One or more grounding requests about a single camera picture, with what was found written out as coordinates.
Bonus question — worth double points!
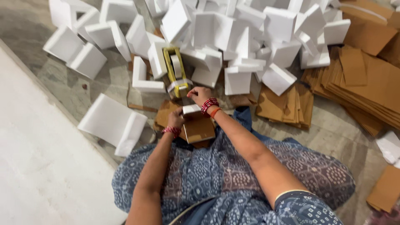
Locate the person's left hand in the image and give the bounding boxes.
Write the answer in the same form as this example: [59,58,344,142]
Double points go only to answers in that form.
[167,107,187,129]

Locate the person's right hand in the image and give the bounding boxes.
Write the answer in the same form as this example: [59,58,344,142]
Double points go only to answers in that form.
[187,86,216,108]

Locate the small white foam block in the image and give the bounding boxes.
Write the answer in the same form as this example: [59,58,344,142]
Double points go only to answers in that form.
[182,104,202,115]

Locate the brown cardboard panel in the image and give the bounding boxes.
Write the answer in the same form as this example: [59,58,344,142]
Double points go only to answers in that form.
[183,111,216,144]

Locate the red bangles on left wrist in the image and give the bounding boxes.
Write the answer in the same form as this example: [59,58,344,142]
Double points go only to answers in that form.
[161,126,182,139]

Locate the red bangles on wrist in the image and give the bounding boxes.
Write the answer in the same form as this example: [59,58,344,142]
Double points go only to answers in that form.
[201,97,220,118]
[161,126,182,139]

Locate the red bangles on right wrist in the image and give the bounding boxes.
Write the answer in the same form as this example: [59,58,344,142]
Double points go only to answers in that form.
[201,97,220,118]

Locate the yellow tape dispenser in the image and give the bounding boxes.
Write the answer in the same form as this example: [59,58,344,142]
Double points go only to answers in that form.
[163,47,190,99]

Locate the white tape roll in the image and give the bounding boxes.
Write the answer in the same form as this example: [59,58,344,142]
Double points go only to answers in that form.
[171,54,183,79]

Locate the heap of white foam corners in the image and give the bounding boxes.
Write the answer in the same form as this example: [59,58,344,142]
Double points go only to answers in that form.
[43,0,351,97]

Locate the large white foam corner piece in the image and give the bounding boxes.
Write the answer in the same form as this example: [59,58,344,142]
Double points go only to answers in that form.
[77,93,148,157]

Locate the blue patterned dress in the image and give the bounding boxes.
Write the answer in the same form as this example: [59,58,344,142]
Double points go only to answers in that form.
[111,106,356,225]

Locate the stack of small cardboard pieces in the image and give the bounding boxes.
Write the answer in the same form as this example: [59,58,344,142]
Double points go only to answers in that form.
[256,83,314,130]

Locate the stack of long cardboard sheets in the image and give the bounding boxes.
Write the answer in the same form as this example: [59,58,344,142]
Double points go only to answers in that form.
[301,45,400,137]

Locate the open brown cardboard box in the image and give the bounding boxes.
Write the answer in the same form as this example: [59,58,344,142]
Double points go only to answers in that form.
[339,0,400,68]

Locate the white foam scrap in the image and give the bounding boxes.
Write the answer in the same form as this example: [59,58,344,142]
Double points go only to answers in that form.
[376,131,400,169]

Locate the flat brown cardboard sheets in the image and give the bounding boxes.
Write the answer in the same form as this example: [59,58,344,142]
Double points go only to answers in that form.
[366,165,400,214]

